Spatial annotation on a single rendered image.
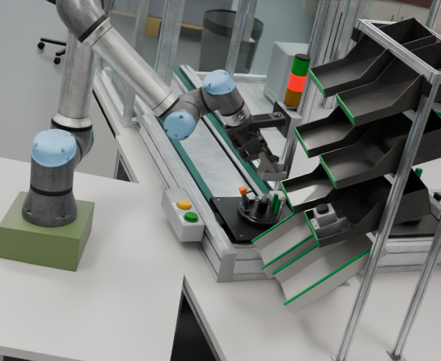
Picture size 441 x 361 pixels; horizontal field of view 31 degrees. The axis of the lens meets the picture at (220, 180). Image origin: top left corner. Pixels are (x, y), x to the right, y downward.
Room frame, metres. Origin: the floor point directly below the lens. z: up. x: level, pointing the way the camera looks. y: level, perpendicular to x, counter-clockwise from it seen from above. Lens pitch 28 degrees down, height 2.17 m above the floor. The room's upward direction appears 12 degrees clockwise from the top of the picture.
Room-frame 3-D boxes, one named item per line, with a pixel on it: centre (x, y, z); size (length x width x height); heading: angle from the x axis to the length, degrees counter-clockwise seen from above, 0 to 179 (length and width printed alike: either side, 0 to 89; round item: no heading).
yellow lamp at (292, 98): (2.34, -0.17, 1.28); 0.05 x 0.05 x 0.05
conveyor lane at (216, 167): (2.40, -0.03, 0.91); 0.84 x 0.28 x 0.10; 25
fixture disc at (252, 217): (2.12, -0.14, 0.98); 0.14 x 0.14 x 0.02
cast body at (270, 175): (2.12, -0.15, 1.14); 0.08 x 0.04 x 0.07; 115
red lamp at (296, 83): (2.34, -0.17, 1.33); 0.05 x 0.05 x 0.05
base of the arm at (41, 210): (1.91, 0.45, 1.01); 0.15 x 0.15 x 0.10
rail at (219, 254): (2.30, 0.12, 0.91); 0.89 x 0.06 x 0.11; 25
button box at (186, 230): (2.10, 0.09, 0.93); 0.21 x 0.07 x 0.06; 25
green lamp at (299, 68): (2.34, -0.17, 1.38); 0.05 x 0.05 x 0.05
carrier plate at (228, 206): (2.12, -0.14, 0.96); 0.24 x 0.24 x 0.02; 25
